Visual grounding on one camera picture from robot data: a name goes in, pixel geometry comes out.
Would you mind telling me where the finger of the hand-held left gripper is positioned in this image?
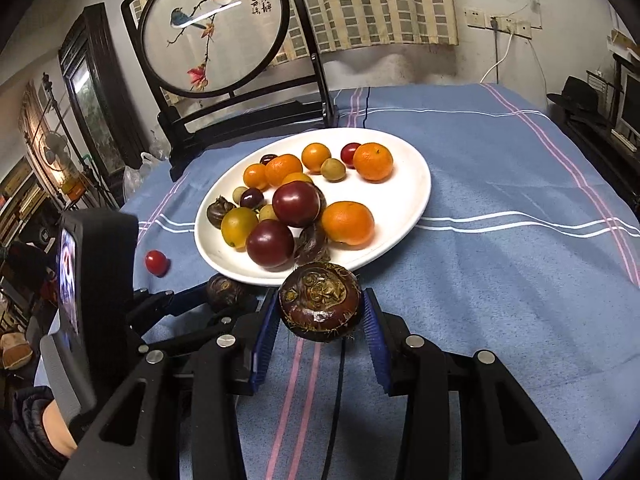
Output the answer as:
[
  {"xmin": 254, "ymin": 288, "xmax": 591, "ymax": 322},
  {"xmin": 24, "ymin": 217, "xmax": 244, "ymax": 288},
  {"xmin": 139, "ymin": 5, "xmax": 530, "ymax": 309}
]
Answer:
[
  {"xmin": 134, "ymin": 300, "xmax": 261, "ymax": 359},
  {"xmin": 130, "ymin": 289, "xmax": 217, "ymax": 334}
]

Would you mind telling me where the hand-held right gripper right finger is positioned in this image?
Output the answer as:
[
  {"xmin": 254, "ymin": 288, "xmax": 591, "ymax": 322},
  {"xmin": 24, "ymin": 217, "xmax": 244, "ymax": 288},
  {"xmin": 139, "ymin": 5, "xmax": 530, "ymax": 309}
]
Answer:
[{"xmin": 362, "ymin": 287, "xmax": 583, "ymax": 480}]

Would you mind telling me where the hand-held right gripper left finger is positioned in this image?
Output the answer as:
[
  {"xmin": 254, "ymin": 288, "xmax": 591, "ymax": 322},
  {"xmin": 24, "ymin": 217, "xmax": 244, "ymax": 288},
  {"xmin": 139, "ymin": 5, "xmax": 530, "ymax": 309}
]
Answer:
[{"xmin": 60, "ymin": 287, "xmax": 281, "ymax": 480}]

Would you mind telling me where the brown water chestnut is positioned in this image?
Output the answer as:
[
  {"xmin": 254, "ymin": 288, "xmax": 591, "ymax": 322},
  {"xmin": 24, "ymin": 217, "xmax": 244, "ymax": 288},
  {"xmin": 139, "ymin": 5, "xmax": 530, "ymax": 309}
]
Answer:
[
  {"xmin": 278, "ymin": 261, "xmax": 364, "ymax": 343},
  {"xmin": 294, "ymin": 222, "xmax": 332, "ymax": 266},
  {"xmin": 206, "ymin": 274, "xmax": 246, "ymax": 313},
  {"xmin": 206, "ymin": 197, "xmax": 237, "ymax": 229}
]

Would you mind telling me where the dark purple tomato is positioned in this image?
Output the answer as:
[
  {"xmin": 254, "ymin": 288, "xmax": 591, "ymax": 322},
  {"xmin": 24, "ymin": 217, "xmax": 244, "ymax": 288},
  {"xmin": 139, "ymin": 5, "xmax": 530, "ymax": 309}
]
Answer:
[{"xmin": 272, "ymin": 180, "xmax": 322, "ymax": 227}]

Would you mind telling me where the white oval plate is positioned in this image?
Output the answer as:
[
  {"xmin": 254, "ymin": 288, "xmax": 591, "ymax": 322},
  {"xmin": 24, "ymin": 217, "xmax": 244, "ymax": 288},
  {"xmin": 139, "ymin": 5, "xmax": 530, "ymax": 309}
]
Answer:
[{"xmin": 194, "ymin": 127, "xmax": 432, "ymax": 287}]

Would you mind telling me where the person's left forearm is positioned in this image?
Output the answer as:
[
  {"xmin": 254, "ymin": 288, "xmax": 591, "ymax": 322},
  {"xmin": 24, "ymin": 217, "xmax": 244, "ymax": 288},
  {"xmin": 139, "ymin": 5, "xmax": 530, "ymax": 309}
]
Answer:
[{"xmin": 10, "ymin": 385, "xmax": 81, "ymax": 473}]

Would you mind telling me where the clear plastic bag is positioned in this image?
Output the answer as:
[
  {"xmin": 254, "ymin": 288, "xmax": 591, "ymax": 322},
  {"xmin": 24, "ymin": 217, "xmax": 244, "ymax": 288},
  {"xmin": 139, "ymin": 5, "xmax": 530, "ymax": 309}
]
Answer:
[{"xmin": 122, "ymin": 152, "xmax": 168, "ymax": 186}]

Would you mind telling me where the standing fan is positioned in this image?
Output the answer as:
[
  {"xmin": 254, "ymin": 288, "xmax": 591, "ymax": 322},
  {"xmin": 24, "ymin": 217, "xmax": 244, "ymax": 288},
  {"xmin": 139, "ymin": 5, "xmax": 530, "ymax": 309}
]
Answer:
[{"xmin": 40, "ymin": 132, "xmax": 71, "ymax": 168}]

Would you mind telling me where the black glass door cabinet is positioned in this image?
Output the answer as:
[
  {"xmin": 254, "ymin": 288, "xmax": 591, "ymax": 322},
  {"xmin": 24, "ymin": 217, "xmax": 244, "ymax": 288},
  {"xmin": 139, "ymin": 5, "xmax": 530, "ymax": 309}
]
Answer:
[{"xmin": 57, "ymin": 2, "xmax": 151, "ymax": 171}]

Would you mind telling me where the round embroidered bird screen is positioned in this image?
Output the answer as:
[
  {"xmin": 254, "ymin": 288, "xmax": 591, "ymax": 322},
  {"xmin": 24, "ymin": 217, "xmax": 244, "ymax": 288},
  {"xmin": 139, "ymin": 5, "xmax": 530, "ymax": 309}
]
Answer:
[{"xmin": 121, "ymin": 0, "xmax": 337, "ymax": 181}]

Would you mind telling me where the dark wooden furniture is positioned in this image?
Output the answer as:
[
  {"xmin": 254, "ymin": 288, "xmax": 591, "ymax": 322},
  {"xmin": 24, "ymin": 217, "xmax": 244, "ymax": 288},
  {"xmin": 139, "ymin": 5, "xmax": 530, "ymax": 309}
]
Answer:
[{"xmin": 547, "ymin": 95, "xmax": 640, "ymax": 201}]

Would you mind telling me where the black hat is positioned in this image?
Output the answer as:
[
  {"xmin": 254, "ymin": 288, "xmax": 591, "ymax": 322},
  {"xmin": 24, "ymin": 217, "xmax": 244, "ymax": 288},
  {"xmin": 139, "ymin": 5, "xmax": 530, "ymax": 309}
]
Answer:
[{"xmin": 546, "ymin": 76, "xmax": 608, "ymax": 111}]

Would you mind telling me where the checked curtain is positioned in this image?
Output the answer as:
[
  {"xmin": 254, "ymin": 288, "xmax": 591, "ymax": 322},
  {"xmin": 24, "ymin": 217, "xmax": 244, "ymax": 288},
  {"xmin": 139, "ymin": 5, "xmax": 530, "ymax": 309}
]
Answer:
[{"xmin": 125, "ymin": 0, "xmax": 460, "ymax": 66}]

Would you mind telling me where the white monitor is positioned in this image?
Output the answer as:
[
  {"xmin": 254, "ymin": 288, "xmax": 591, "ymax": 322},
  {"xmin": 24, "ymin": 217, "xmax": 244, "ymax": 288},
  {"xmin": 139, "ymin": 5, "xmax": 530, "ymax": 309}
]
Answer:
[{"xmin": 614, "ymin": 70, "xmax": 640, "ymax": 141}]

